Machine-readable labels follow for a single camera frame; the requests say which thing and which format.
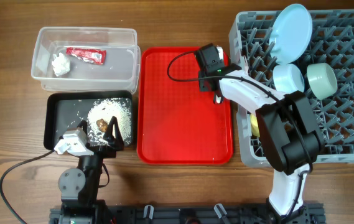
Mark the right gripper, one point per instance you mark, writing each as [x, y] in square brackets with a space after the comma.
[203, 82]

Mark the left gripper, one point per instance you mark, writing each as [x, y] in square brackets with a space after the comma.
[115, 144]

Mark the food scraps and rice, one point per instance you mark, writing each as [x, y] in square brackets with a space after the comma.
[98, 111]

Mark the yellow plastic cup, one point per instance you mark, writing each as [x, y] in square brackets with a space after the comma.
[254, 125]

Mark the light blue bowl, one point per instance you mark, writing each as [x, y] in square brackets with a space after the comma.
[288, 78]

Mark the light blue plate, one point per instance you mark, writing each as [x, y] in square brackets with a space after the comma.
[291, 34]

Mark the mint green bowl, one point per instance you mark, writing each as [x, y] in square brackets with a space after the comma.
[322, 80]

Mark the white plastic spoon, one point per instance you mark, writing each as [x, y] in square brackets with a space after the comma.
[218, 99]

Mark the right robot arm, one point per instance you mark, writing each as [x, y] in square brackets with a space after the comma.
[289, 132]

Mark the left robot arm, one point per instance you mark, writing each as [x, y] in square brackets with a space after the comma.
[79, 186]

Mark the black waste tray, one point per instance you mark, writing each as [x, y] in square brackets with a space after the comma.
[56, 121]

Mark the clear plastic waste bin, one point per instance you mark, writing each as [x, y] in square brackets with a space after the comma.
[120, 70]

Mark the grey dishwasher rack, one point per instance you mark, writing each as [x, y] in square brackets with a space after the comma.
[332, 42]

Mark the red serving tray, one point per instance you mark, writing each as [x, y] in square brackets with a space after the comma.
[177, 123]

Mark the red snack wrapper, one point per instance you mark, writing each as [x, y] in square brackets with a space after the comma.
[94, 56]

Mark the crumpled white tissue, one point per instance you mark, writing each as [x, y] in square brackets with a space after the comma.
[60, 64]

